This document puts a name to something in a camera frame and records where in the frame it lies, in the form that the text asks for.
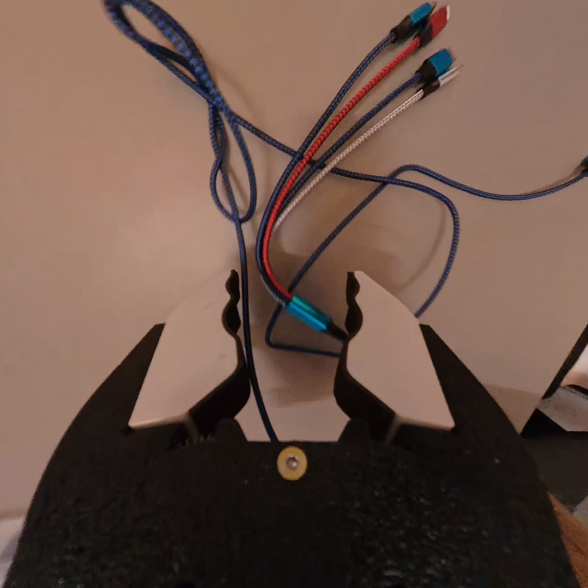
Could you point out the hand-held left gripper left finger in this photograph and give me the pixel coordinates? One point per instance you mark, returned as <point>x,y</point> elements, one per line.
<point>193,367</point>

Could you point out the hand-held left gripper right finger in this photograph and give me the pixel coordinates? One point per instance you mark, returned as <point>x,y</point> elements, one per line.
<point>395,367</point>

